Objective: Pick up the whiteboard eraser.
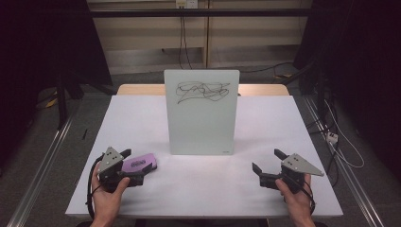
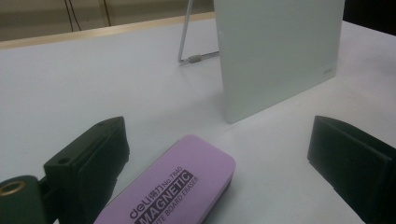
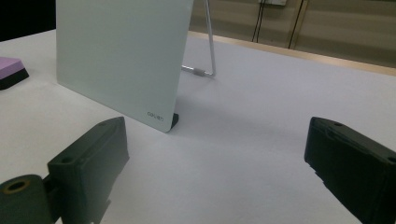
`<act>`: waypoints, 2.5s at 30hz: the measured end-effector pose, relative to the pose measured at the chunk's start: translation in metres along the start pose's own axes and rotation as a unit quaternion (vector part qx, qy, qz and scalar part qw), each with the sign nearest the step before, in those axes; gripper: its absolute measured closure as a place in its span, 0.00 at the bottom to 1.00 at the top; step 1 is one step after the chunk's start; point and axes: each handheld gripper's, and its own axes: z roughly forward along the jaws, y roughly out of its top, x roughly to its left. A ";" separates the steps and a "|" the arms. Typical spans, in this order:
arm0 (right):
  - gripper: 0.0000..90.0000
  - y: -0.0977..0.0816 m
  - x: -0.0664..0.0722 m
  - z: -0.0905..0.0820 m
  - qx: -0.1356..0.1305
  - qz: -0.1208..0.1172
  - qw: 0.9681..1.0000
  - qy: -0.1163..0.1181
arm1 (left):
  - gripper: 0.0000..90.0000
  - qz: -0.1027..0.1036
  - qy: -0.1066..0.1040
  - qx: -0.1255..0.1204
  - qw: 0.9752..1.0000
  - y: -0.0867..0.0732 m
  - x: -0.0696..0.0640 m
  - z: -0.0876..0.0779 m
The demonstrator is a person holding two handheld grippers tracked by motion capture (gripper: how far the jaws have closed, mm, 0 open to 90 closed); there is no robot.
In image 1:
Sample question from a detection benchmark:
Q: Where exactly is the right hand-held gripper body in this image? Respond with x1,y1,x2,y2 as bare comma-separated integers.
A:
259,152,325,194

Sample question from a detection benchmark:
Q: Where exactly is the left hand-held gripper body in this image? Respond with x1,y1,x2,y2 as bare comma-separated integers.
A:
96,146,145,194

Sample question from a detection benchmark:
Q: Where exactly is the purple whiteboard eraser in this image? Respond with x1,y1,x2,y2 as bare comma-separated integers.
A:
121,152,158,175

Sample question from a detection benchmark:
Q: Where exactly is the pale green glass whiteboard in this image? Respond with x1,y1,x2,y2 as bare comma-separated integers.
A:
163,69,241,156

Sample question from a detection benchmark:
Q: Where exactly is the person's right hand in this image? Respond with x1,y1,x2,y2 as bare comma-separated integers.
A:
274,174,316,222

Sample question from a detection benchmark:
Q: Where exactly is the person's left hand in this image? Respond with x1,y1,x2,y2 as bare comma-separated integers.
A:
91,163,131,222

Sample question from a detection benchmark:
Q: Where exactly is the white power strip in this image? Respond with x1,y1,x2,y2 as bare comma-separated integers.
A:
325,131,340,146

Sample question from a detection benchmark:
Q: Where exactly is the black metal stand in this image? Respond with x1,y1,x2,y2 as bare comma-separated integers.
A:
55,71,85,131

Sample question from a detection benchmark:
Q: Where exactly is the black curtain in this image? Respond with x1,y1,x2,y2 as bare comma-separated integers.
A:
0,0,113,178
292,0,401,183

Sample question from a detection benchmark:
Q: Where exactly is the black horizontal crossbar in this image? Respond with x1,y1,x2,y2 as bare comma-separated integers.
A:
89,8,314,18

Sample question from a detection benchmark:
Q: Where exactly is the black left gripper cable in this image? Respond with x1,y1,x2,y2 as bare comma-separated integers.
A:
85,153,106,220

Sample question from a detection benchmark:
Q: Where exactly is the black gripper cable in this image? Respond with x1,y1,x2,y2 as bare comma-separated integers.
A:
85,153,106,220
299,180,317,216

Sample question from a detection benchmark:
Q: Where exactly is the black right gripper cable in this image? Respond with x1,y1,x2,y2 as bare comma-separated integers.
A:
299,180,317,216

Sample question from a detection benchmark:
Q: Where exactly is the metal floor rail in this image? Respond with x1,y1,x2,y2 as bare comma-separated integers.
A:
303,96,386,227
6,103,80,227

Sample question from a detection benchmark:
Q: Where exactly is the white floor cable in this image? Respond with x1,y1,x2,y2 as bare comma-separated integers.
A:
323,98,366,169

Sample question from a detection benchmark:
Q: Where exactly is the black floor cable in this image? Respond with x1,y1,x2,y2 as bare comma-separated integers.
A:
239,61,295,75

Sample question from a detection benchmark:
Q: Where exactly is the black hanging cable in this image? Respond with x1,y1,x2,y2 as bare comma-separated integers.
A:
178,15,184,70
182,15,194,70

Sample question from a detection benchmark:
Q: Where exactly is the wooden vertical post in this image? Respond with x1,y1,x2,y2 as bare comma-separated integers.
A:
202,0,212,69

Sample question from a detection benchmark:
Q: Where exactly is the white wall socket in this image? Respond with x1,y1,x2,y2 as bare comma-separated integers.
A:
175,0,200,9

